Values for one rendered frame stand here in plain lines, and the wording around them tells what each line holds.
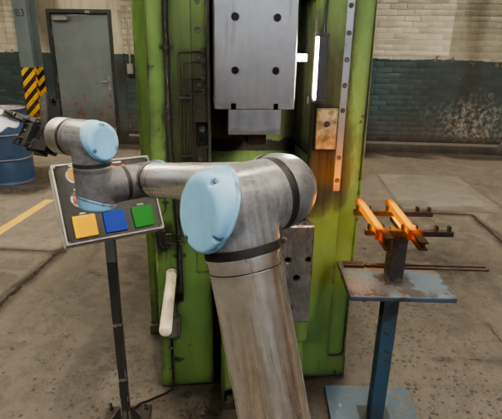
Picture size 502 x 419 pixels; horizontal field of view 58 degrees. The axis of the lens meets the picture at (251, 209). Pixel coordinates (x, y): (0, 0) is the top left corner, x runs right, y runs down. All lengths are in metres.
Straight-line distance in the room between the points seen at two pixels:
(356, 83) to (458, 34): 6.14
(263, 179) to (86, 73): 7.78
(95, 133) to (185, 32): 0.86
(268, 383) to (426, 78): 7.46
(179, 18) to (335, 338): 1.63
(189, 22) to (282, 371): 1.45
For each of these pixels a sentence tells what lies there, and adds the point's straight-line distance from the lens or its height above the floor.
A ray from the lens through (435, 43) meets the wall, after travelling 7.97.
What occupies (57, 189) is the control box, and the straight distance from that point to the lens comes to 1.65.
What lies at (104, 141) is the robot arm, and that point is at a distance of 1.11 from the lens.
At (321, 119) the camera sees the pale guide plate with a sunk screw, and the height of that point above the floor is 1.31.
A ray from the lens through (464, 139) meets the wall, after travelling 8.29.
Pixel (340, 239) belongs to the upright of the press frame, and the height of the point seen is 0.76.
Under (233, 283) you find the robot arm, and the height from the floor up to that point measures 1.27.
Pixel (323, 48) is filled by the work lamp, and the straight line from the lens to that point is 1.89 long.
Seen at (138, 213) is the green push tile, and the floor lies 1.02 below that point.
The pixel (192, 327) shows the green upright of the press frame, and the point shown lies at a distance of 2.24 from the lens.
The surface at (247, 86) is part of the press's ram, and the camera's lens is 1.74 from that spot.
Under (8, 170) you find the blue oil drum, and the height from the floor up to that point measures 0.19.
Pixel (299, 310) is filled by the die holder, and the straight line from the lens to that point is 2.01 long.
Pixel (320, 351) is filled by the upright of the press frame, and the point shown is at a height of 0.16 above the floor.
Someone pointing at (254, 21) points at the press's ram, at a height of 1.67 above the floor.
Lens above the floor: 1.58
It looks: 19 degrees down
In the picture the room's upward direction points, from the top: 1 degrees clockwise
